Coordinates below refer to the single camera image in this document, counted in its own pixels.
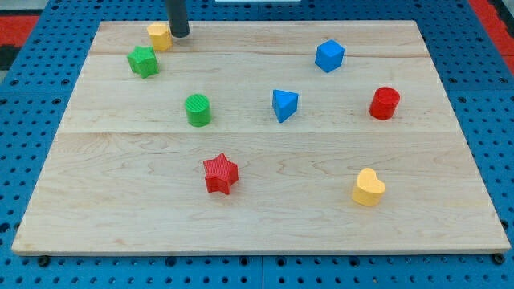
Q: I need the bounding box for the black cylindrical robot arm tip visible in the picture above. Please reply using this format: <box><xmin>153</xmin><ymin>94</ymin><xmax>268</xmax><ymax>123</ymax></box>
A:
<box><xmin>165</xmin><ymin>0</ymin><xmax>190</xmax><ymax>38</ymax></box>

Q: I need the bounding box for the red star block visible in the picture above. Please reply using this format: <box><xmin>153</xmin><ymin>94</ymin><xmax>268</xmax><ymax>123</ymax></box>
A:
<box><xmin>203</xmin><ymin>153</ymin><xmax>239</xmax><ymax>195</ymax></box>

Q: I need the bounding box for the blue triangle block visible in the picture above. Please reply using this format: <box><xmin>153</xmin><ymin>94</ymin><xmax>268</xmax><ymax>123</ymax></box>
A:
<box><xmin>272</xmin><ymin>89</ymin><xmax>299</xmax><ymax>123</ymax></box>

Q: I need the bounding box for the light wooden board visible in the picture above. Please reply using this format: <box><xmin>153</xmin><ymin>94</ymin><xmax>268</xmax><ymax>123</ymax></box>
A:
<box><xmin>12</xmin><ymin>20</ymin><xmax>511</xmax><ymax>256</ymax></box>

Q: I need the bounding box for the green cylinder block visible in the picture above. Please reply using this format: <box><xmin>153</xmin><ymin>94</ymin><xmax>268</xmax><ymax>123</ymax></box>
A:
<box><xmin>184</xmin><ymin>94</ymin><xmax>211</xmax><ymax>127</ymax></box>

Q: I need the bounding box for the blue cube block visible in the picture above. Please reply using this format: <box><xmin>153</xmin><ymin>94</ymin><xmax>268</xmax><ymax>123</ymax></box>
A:
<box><xmin>315</xmin><ymin>39</ymin><xmax>345</xmax><ymax>73</ymax></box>

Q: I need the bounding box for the yellow heart block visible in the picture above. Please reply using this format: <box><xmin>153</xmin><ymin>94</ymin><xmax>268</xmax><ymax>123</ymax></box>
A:
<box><xmin>352</xmin><ymin>168</ymin><xmax>386</xmax><ymax>206</ymax></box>

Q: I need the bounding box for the red cylinder block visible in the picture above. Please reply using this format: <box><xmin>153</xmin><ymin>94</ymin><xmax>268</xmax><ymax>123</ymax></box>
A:
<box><xmin>369</xmin><ymin>87</ymin><xmax>401</xmax><ymax>120</ymax></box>

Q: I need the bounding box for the green star block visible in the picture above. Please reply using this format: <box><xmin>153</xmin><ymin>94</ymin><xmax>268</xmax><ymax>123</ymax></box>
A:
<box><xmin>127</xmin><ymin>46</ymin><xmax>159</xmax><ymax>79</ymax></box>

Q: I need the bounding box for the yellow hexagon block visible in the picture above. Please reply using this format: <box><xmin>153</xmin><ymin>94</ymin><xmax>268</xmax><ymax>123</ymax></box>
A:
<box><xmin>146</xmin><ymin>22</ymin><xmax>173</xmax><ymax>51</ymax></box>

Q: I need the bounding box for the blue perforated base mat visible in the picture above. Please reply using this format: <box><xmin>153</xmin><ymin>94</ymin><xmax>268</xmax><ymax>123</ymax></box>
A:
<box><xmin>1</xmin><ymin>1</ymin><xmax>513</xmax><ymax>288</ymax></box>

